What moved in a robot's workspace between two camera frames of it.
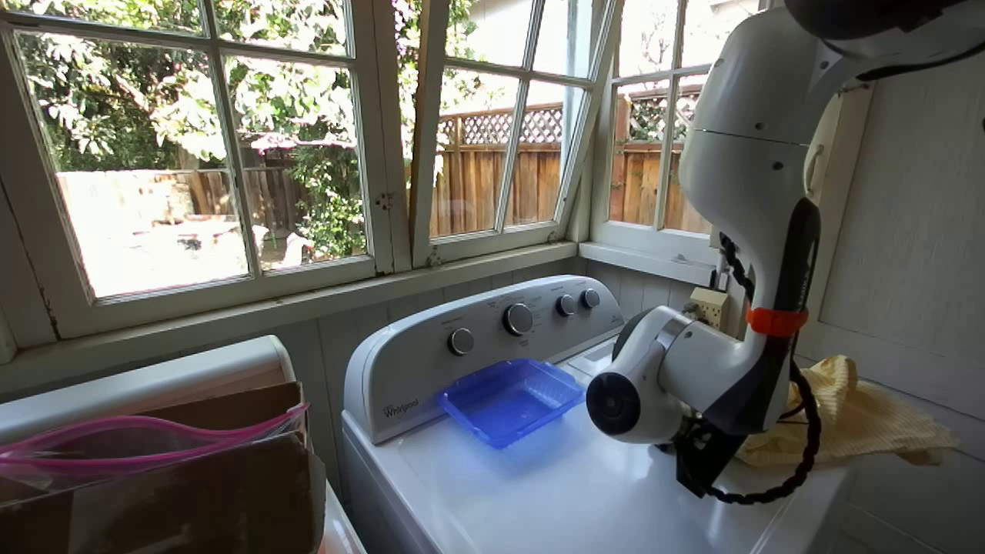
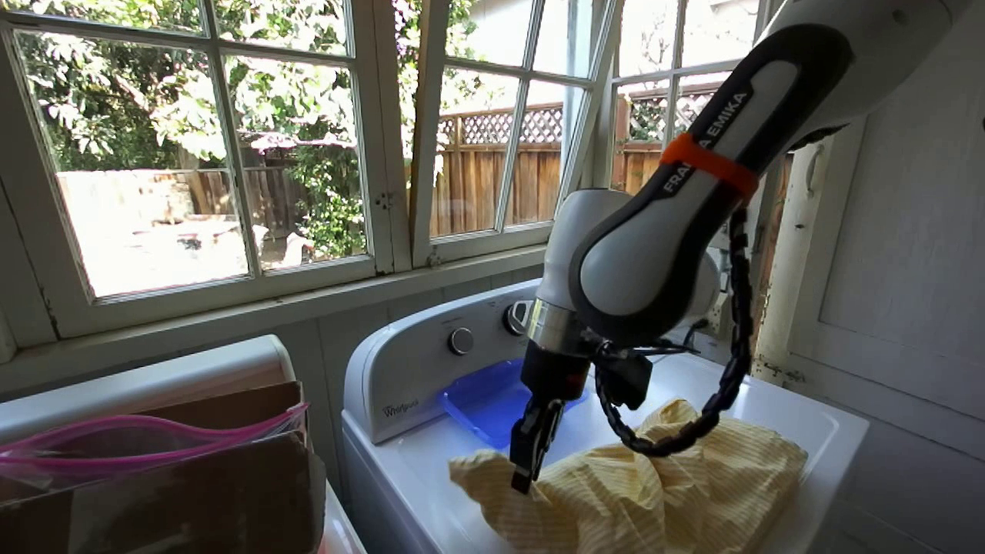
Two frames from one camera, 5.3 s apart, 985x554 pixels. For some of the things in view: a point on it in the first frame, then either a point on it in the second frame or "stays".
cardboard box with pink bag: (214, 468) stays
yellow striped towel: (856, 419) to (720, 495)
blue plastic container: (512, 397) stays
